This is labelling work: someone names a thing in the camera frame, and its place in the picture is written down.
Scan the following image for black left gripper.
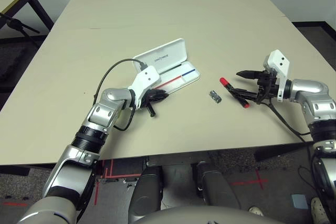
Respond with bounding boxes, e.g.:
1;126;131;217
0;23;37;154
140;89;169;118

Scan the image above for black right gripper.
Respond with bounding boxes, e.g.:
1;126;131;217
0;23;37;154
227;69;279;104

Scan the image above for red and black marker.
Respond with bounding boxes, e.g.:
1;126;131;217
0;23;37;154
219;77;250;109

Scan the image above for small silver binder clip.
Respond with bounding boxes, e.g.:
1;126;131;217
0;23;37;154
208;90;223;104

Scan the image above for white plastic pencil case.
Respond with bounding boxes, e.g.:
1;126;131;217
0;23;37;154
133;38;201;96

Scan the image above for grey metal table crossbeam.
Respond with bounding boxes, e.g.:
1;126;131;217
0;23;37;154
145;154;211;167

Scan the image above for grey robot left leg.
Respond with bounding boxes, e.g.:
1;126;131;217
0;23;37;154
130;166;163;222

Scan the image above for grey robot leg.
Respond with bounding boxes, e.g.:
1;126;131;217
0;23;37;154
193;161;241;210
130;166;163;222

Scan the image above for grey robot right leg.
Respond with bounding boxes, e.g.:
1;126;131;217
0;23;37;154
193;161;241;210

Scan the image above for grey robot torso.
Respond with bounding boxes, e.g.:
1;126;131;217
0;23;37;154
136;206;284;224

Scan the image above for white shoe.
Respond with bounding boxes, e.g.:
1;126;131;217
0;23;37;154
248;206;265;217
311;196;328;224

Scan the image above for black tripod stand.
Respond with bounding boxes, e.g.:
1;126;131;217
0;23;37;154
0;13;41;44

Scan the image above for red tape floor strip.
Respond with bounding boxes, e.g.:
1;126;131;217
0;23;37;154
2;201;28;207

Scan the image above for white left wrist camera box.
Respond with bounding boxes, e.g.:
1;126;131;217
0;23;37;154
128;65;162;109

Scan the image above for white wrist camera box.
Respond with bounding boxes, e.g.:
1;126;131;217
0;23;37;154
128;65;162;109
263;49;291;103

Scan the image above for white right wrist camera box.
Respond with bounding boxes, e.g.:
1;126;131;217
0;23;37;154
263;49;291;103

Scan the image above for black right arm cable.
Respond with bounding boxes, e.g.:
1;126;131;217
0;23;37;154
256;77;334;217

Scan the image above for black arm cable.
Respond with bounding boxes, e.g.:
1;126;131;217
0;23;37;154
256;77;334;217
93;58;149;132

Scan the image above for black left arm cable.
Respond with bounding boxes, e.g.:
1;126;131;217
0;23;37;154
93;58;149;132

